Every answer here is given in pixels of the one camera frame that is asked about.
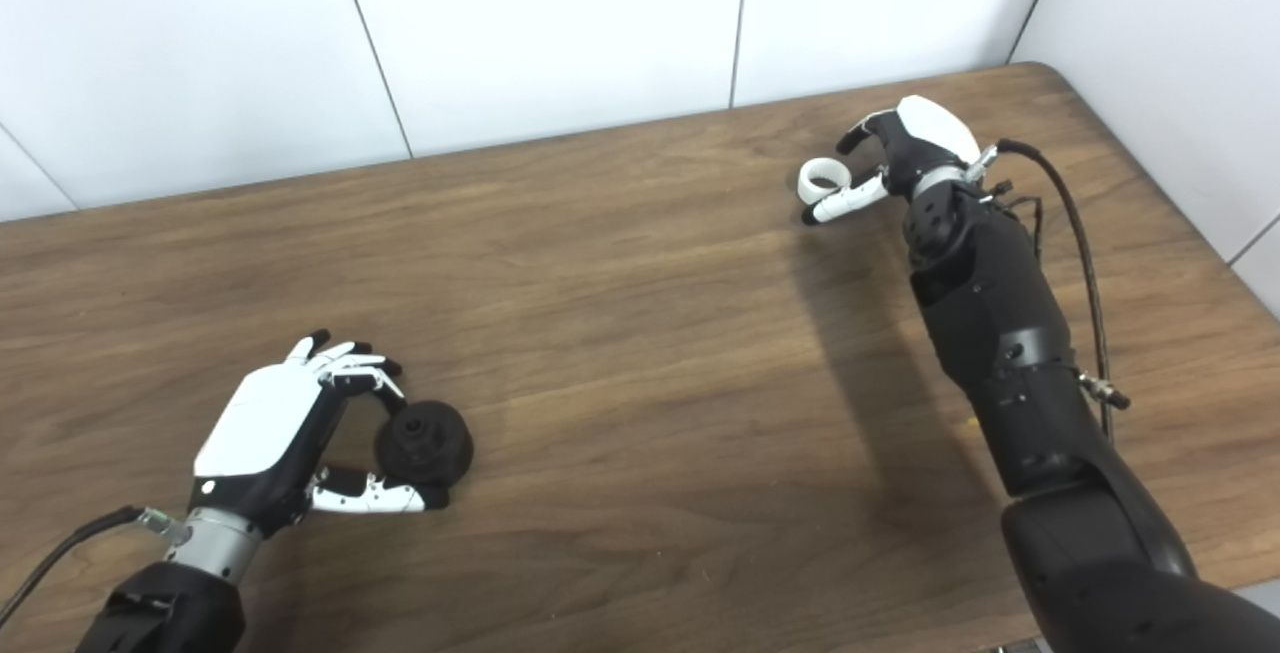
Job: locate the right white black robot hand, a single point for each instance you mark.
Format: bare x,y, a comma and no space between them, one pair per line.
930,133

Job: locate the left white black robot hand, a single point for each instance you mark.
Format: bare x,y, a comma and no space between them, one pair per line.
260,423

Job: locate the round black plastic part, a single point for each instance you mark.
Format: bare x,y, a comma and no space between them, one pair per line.
430,443

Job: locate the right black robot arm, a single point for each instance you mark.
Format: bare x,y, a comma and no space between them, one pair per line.
1010,333

